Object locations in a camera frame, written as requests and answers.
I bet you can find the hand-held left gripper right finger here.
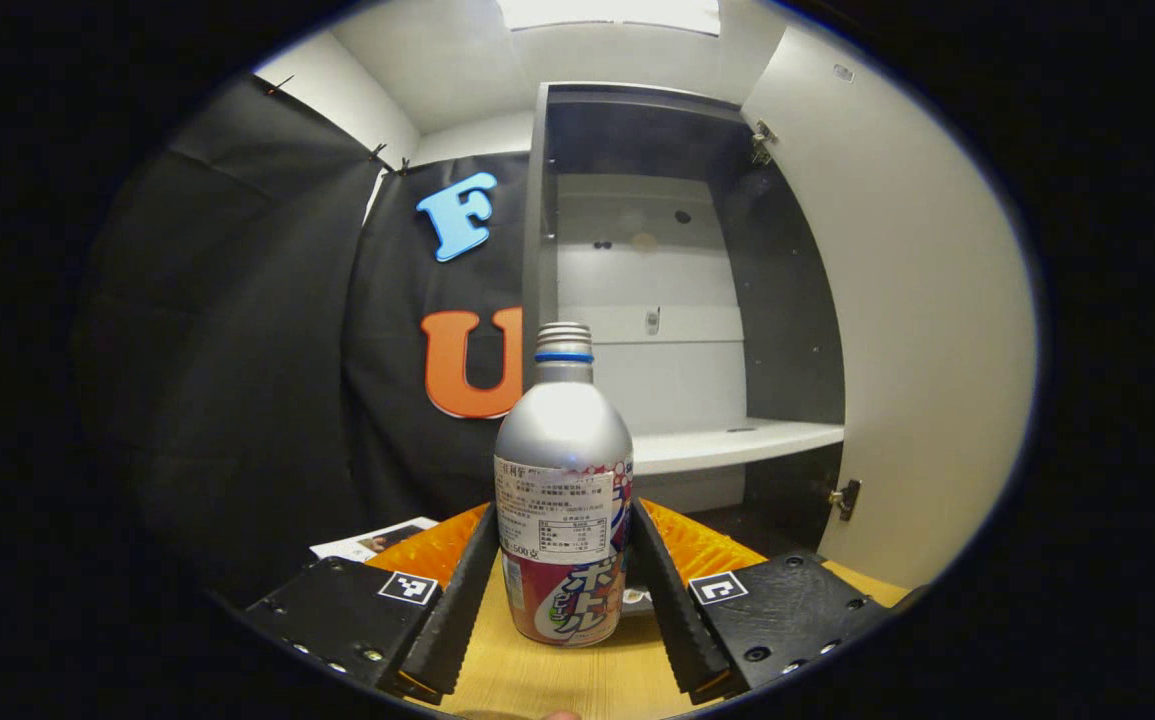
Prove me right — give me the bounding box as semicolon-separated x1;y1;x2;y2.
630;497;913;704

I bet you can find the light grey cabinet door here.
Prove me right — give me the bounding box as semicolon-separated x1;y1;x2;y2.
742;22;1038;591

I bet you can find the white cabinet shelf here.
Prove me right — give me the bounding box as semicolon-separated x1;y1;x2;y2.
632;418;845;476

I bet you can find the silver bottle with pink label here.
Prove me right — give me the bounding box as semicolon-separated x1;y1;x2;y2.
493;322;635;649

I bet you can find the long ceiling light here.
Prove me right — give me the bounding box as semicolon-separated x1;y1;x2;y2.
497;0;721;36

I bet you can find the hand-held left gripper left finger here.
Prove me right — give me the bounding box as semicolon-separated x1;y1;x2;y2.
242;500;500;706

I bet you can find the black backdrop cloth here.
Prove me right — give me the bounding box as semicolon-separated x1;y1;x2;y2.
77;72;538;601

